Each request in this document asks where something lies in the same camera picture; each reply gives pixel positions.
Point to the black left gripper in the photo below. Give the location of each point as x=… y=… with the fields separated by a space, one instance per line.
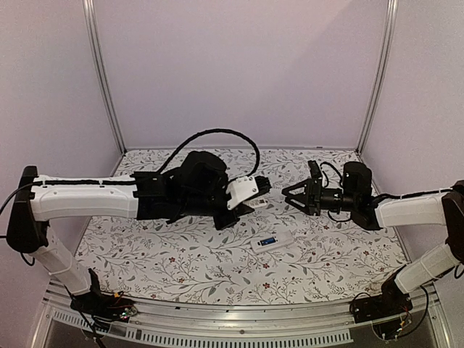
x=241 y=209

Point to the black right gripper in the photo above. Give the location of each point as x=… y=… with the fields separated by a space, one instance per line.
x=312 y=196

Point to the white remote control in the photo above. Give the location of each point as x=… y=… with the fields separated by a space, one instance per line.
x=283 y=240

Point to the blue battery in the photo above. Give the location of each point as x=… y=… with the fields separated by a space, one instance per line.
x=267 y=241

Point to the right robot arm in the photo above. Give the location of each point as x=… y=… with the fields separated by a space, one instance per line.
x=373 y=213

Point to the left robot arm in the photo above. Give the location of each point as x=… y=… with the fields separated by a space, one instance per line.
x=200 y=186

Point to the floral patterned table mat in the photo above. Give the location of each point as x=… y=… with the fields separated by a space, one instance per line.
x=190 y=261

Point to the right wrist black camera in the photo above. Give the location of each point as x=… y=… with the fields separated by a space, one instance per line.
x=315 y=172

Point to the front aluminium rail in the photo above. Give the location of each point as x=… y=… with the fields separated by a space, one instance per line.
x=175 y=324

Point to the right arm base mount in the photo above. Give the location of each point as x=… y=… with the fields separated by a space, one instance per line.
x=380 y=304

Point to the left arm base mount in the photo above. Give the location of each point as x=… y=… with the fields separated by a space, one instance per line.
x=103 y=307

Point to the right aluminium frame post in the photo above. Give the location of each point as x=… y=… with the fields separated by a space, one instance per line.
x=379 y=78

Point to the aluminium frame post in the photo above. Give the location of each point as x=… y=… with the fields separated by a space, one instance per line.
x=101 y=73
x=379 y=78

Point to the left aluminium frame post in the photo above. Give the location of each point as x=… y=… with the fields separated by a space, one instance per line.
x=101 y=73

